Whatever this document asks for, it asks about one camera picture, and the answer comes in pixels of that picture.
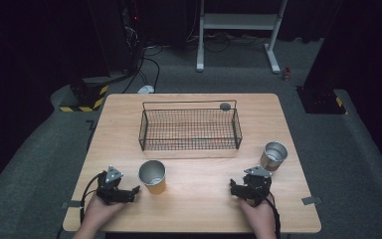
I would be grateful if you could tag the person's left hand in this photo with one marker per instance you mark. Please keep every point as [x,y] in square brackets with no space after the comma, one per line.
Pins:
[101,212]

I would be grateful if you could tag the silver metal cup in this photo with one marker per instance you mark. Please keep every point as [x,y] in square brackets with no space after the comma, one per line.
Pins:
[273,156]

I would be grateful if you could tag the dark computer rack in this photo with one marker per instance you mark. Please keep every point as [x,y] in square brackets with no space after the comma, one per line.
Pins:
[131,36]

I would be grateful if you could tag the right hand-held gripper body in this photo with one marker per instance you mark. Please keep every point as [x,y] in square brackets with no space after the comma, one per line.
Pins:
[257,186]

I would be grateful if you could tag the person's right hand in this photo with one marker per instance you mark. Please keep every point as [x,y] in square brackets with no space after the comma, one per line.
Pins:
[260,215]

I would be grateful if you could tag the small red floor object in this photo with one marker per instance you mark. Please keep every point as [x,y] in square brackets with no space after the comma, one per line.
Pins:
[286,73]

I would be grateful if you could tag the black yellow striped base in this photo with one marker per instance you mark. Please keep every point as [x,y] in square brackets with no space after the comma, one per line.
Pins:
[86,96]

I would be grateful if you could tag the grey tape strip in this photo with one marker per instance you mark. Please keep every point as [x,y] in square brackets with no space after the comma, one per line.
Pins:
[71,204]
[311,200]

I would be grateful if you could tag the white metal stand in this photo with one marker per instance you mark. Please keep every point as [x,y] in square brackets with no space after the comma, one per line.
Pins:
[238,21]

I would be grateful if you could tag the grey round table cap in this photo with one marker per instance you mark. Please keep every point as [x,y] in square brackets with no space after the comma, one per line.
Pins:
[225,106]

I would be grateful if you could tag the orange cup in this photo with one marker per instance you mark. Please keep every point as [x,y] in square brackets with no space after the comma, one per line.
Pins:
[154,181]

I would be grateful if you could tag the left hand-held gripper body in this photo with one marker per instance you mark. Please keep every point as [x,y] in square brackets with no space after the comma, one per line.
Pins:
[110,191]

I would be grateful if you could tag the black base with yellow mark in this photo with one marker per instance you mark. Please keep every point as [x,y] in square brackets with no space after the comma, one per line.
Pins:
[321,101]

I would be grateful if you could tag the white power adapter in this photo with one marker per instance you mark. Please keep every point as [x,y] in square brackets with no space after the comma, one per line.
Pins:
[146,89]

